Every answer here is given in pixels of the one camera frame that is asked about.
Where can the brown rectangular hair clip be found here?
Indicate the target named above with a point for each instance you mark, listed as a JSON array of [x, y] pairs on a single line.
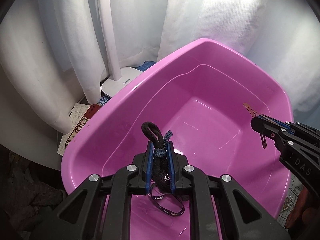
[[255, 123]]

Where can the white desk lamp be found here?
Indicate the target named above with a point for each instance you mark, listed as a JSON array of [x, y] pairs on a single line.
[[120, 77]]

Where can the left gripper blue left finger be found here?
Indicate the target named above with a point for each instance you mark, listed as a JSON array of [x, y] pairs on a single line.
[[148, 169]]

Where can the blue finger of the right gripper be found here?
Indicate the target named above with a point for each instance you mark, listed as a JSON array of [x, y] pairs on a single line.
[[276, 137], [270, 125]]

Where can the white grid tablecloth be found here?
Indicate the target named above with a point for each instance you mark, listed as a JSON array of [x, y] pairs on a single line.
[[295, 187]]

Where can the white curtain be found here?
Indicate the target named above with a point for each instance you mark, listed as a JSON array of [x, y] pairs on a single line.
[[53, 54]]

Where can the paper booklet with red label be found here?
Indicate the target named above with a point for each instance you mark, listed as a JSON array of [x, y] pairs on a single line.
[[79, 116]]

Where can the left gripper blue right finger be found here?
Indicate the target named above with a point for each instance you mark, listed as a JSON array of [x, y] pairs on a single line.
[[171, 168]]

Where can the pearl hair claw clip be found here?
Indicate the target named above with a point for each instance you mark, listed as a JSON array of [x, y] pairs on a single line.
[[287, 203]]

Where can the pink plastic tub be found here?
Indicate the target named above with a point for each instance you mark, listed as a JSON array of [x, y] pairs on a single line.
[[227, 185]]

